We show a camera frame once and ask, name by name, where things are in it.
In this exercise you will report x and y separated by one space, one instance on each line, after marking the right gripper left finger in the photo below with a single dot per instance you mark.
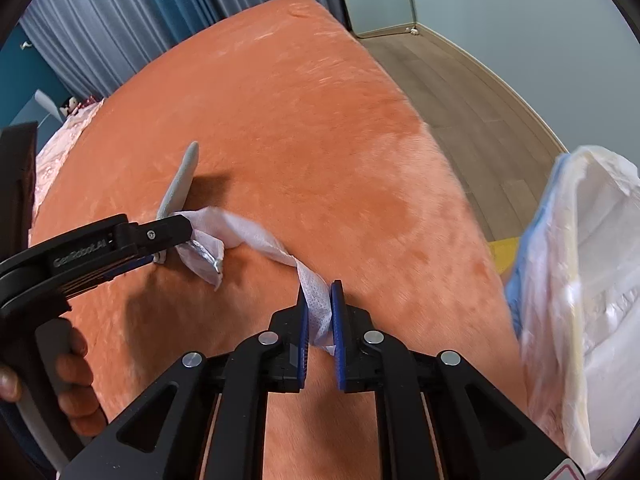
204 417

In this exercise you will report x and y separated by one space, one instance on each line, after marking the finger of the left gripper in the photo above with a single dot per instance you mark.
76 275
114 234

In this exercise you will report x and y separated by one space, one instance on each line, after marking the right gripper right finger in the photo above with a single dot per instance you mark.
438 416

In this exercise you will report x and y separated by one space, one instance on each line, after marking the grey strip wrapper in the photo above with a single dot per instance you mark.
178 191

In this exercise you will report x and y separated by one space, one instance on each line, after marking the yellow trash bin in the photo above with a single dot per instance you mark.
503 253

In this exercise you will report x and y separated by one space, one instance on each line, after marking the white trash bag liner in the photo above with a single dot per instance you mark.
574 300

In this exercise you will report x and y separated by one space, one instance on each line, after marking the person's left hand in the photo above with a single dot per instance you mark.
79 402

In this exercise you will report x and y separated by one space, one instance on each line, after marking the pink bed sheet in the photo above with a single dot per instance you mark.
50 160

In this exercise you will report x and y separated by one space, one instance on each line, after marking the small plush toy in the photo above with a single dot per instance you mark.
70 106

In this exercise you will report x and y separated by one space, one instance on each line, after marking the blue padded headboard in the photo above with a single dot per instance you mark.
41 109

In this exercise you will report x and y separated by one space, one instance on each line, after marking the orange plush bed blanket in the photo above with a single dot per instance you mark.
303 133

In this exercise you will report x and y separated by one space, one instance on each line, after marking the grey blue curtain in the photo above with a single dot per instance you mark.
95 46

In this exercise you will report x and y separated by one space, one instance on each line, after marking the white baseboard trim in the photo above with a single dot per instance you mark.
526 114

